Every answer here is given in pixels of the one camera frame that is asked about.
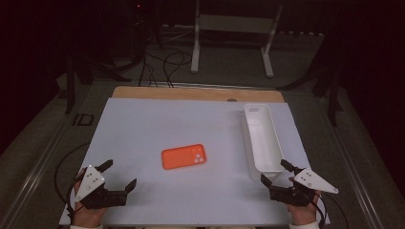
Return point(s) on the white metal stand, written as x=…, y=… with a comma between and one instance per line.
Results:
x=235, y=24

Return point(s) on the orange phone case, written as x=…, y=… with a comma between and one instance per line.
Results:
x=181, y=157

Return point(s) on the person's right hand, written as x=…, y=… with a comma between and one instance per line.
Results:
x=304, y=215

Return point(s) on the black rectangular floor frame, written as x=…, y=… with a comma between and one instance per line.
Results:
x=76, y=119

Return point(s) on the black tripod stand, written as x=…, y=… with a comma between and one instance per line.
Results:
x=70, y=89
x=332, y=101

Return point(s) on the metal floor rail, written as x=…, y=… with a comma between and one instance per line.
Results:
x=31, y=178
x=350, y=171

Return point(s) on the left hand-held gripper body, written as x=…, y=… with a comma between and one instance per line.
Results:
x=95, y=197

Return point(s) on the person's left hand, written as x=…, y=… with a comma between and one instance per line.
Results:
x=87, y=216

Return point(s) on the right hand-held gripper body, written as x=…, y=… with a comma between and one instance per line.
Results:
x=293, y=194

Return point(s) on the white plastic bin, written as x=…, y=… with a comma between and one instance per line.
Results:
x=264, y=143

